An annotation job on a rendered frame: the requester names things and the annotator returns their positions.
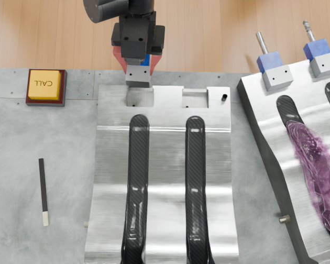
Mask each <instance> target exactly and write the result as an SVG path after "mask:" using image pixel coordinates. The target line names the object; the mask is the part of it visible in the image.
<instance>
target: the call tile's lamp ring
mask: <svg viewBox="0 0 330 264"><path fill-rule="evenodd" d="M31 70H48V71H59V72H62V74H61V86H60V98H59V101H50V100H29V96H28V93H29V83H30V73H31ZM64 76H65V70H54V69H29V74H28V84H27V94H26V103H48V104H62V101H63V89H64Z"/></svg>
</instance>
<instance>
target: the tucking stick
mask: <svg viewBox="0 0 330 264"><path fill-rule="evenodd" d="M38 160H39V173H40V187H41V200H42V214H43V225H44V226H48V225H49V221H48V209H47V196H46V183H45V171H44V163H43V158H40V159H38Z"/></svg>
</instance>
